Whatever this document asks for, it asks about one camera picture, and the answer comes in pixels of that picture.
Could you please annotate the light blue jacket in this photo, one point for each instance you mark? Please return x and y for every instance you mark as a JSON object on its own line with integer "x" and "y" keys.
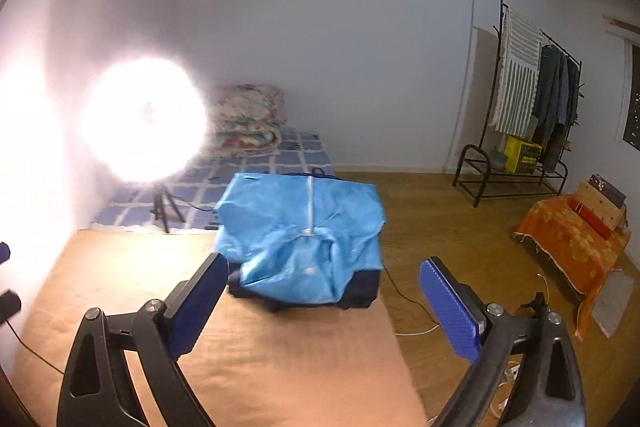
{"x": 340, "y": 217}

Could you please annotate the orange patterned cloth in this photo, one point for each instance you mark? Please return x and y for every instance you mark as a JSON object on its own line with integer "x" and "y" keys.
{"x": 565, "y": 237}

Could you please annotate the tan cardboard box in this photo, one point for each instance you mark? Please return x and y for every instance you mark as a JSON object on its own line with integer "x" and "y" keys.
{"x": 600, "y": 210}

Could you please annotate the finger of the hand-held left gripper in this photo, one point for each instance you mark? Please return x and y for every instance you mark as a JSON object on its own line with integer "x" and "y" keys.
{"x": 9, "y": 304}
{"x": 4, "y": 253}

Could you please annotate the dark flat box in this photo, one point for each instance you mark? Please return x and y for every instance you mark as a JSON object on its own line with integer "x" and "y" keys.
{"x": 607, "y": 189}

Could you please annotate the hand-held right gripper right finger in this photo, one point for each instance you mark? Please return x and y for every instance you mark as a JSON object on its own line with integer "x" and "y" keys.
{"x": 450, "y": 307}

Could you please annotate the window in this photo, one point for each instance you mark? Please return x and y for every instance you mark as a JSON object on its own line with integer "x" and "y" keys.
{"x": 632, "y": 97}

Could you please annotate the grey plastic sheet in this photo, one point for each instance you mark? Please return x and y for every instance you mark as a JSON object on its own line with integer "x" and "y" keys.
{"x": 615, "y": 302}

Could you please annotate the blue checked mat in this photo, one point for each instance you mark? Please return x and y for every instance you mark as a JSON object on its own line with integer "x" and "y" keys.
{"x": 280, "y": 157}

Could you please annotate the white striped towel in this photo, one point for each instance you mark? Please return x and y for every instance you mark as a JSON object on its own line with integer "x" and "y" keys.
{"x": 517, "y": 72}

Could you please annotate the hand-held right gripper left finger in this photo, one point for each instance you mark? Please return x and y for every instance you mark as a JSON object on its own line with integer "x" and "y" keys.
{"x": 197, "y": 307}

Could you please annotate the black hanging garment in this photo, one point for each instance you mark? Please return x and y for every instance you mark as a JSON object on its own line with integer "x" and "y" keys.
{"x": 574, "y": 92}

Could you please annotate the yellow box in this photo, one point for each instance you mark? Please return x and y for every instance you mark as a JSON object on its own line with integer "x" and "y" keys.
{"x": 522, "y": 154}

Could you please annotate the black metal clothes rack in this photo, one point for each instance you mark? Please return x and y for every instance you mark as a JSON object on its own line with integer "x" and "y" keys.
{"x": 501, "y": 2}

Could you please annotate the stack of dark folded clothes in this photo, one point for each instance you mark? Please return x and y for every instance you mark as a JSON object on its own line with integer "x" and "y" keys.
{"x": 362, "y": 292}

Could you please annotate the grey hanging jacket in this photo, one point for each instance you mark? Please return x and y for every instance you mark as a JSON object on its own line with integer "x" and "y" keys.
{"x": 550, "y": 97}

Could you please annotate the small black floor tripod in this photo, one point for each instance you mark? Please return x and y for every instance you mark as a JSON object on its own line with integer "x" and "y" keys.
{"x": 535, "y": 302}

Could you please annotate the red box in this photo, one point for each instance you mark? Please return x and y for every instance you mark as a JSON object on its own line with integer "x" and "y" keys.
{"x": 592, "y": 219}

